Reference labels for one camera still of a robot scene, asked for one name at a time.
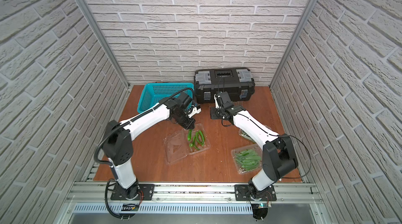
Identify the green pepper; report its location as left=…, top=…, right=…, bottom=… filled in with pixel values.
left=187, top=129, right=192, bottom=142

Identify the clear clamshell container with peppers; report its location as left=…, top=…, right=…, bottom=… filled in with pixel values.
left=163, top=123, right=211, bottom=164

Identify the teal plastic basket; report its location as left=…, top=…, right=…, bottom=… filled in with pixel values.
left=137, top=82, right=194, bottom=113

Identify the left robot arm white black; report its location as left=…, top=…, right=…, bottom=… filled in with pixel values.
left=94, top=93, right=201, bottom=191

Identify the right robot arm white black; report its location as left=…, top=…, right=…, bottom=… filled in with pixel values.
left=210, top=92, right=298, bottom=194

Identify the clear pepper container far right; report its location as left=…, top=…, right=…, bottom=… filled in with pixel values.
left=239, top=125, right=276, bottom=147

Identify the clear pepper container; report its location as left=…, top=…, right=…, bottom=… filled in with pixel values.
left=239, top=125, right=276, bottom=147
left=231, top=144, right=262, bottom=174

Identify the black toolbox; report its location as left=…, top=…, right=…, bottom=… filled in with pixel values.
left=194, top=67, right=255, bottom=104

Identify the clear pepper container near right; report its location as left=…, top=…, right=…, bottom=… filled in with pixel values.
left=231, top=144, right=262, bottom=174

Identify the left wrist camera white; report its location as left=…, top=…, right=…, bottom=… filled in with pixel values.
left=187, top=105, right=201, bottom=118

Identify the black corrugated cable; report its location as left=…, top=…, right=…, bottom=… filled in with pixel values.
left=93, top=87, right=195, bottom=165

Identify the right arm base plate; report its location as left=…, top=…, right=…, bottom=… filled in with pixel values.
left=234, top=184, right=277, bottom=203

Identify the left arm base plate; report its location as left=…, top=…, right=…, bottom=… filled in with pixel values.
left=111, top=183, right=156, bottom=201

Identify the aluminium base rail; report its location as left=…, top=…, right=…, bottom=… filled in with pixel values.
left=65, top=182, right=323, bottom=215

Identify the aluminium frame post right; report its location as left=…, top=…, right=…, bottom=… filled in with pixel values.
left=269, top=0, right=318, bottom=88

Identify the aluminium frame post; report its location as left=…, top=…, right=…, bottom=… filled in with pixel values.
left=269, top=0, right=318, bottom=88
left=75, top=0, right=130, bottom=91

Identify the aluminium frame post left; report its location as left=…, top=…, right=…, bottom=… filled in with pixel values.
left=75, top=0, right=130, bottom=91

